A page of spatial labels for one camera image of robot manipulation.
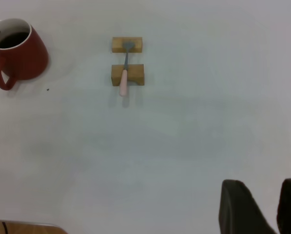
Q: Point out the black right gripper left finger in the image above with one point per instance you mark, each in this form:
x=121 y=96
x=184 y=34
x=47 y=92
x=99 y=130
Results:
x=240 y=209

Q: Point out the red ceramic cup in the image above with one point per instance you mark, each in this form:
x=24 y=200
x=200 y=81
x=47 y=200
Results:
x=28 y=58

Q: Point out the arched wooden block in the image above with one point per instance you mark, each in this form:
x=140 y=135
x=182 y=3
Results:
x=136 y=72

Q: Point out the flat rectangular wooden block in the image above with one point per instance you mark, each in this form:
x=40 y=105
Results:
x=117 y=45

